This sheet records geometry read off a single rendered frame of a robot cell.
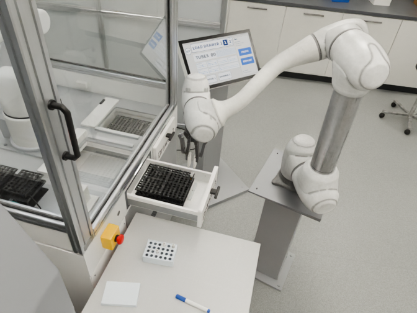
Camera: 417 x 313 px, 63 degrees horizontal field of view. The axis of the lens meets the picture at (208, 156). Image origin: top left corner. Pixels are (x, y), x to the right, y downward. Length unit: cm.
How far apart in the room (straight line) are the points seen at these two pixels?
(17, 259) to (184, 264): 98
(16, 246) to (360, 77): 99
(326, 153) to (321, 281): 123
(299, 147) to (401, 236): 154
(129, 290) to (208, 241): 39
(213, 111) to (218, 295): 70
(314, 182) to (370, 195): 169
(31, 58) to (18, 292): 50
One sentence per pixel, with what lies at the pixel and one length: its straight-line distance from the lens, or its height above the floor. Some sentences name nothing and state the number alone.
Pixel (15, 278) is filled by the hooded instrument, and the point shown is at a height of 156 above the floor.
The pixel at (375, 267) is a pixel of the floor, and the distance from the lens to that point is 269.
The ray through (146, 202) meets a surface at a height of 88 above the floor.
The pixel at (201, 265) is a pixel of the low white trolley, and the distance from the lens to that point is 146.
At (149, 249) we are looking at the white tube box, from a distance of 147.
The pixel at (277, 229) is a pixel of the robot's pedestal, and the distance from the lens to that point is 199.
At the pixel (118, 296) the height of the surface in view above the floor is 78.
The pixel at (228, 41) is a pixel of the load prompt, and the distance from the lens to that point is 226.
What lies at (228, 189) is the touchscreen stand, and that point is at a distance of 275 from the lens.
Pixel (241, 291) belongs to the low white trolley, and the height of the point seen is 76.
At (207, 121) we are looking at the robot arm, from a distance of 112.
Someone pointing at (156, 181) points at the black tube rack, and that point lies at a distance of 157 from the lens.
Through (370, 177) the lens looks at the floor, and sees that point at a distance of 333.
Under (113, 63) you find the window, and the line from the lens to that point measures 122.
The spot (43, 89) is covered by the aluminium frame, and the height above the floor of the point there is 158.
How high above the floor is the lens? 201
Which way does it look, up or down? 41 degrees down
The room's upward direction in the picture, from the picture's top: 5 degrees clockwise
